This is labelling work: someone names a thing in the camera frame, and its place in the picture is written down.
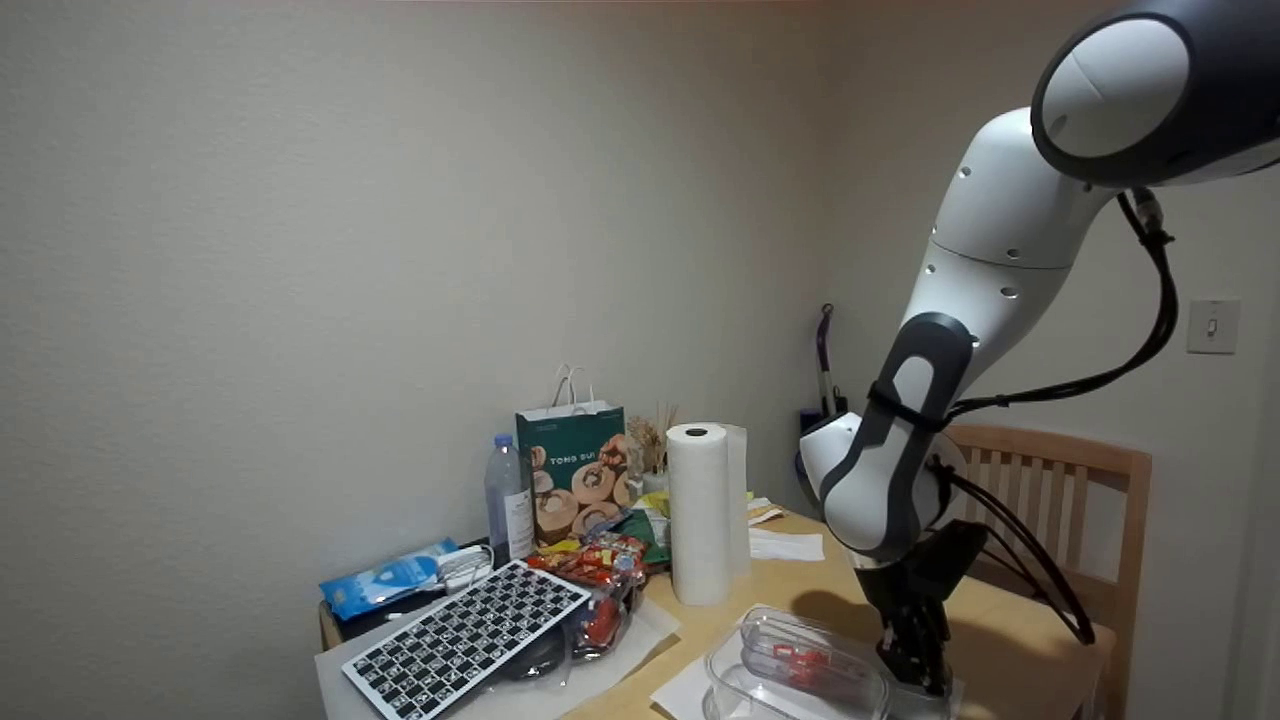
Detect blue tissue pack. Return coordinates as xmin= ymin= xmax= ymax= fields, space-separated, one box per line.
xmin=316 ymin=534 xmax=464 ymax=630

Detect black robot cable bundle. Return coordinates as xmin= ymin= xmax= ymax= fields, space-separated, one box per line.
xmin=932 ymin=185 xmax=1185 ymax=650

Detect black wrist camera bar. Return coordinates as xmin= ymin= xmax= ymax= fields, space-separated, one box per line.
xmin=936 ymin=514 xmax=999 ymax=576

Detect silver foil packet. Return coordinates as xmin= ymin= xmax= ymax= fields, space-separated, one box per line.
xmin=435 ymin=541 xmax=500 ymax=591

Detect red container contents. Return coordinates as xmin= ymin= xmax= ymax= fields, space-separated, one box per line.
xmin=765 ymin=637 xmax=861 ymax=698

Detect red snack bag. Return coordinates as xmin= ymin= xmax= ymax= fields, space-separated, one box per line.
xmin=523 ymin=531 xmax=652 ymax=664

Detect black white checkerboard panel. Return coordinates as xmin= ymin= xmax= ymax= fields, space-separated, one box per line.
xmin=342 ymin=557 xmax=597 ymax=720

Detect clear plastic water bottle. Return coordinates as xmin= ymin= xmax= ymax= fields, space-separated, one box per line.
xmin=482 ymin=432 xmax=535 ymax=567

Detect green yellow snack bag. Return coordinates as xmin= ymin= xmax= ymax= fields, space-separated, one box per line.
xmin=617 ymin=492 xmax=677 ymax=571

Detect white paper towel roll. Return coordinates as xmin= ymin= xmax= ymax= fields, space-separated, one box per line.
xmin=663 ymin=418 xmax=751 ymax=610

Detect green printed gift bag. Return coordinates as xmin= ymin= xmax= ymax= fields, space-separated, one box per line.
xmin=511 ymin=369 xmax=650 ymax=543

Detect black round dish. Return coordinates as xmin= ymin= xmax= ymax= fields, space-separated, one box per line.
xmin=491 ymin=616 xmax=592 ymax=686

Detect small white paper note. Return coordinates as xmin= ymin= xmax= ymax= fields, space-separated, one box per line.
xmin=744 ymin=524 xmax=827 ymax=564

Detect wooden slatted chair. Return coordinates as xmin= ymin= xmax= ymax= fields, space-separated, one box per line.
xmin=936 ymin=418 xmax=1158 ymax=720

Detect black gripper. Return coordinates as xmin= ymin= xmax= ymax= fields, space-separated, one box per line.
xmin=852 ymin=531 xmax=974 ymax=698

